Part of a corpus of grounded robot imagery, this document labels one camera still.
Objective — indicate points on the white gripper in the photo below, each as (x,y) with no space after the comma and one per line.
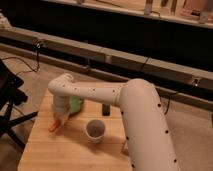
(61,108)

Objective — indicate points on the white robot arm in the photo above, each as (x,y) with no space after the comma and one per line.
(148,137)

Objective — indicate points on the green plate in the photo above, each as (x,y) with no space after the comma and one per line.
(76,104)

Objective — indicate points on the white paper cup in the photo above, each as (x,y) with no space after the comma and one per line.
(95,130)

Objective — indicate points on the black rectangular block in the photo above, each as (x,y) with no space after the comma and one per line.
(105,110)

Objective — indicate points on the white squeeze bottle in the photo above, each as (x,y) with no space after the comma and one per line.
(125,148)

